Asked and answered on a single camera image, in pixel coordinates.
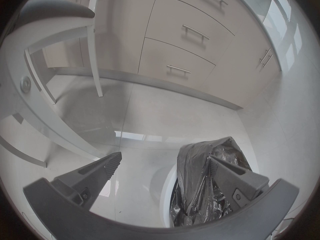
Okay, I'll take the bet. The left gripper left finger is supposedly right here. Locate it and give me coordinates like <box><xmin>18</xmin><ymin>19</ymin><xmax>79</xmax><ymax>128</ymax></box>
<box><xmin>53</xmin><ymin>151</ymin><xmax>123</xmax><ymax>209</ymax></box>

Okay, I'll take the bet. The grey chair with white legs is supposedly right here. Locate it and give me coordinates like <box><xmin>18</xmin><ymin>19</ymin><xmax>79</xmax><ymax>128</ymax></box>
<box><xmin>19</xmin><ymin>0</ymin><xmax>103</xmax><ymax>105</ymax></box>

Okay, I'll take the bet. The white trash bin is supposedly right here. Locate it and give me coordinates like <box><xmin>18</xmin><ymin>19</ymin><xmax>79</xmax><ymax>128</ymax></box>
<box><xmin>159</xmin><ymin>162</ymin><xmax>181</xmax><ymax>229</ymax></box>

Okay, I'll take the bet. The black plastic bag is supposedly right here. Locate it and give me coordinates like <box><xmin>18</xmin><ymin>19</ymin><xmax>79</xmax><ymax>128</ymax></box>
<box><xmin>170</xmin><ymin>136</ymin><xmax>253</xmax><ymax>228</ymax></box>

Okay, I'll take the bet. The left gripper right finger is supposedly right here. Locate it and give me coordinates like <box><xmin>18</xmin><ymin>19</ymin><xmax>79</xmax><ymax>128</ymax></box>
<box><xmin>209</xmin><ymin>155</ymin><xmax>270</xmax><ymax>211</ymax></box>

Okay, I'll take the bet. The beige cabinet with drawers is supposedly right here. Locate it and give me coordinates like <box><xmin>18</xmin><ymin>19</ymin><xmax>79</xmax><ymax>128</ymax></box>
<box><xmin>42</xmin><ymin>0</ymin><xmax>284</xmax><ymax>111</ymax></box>

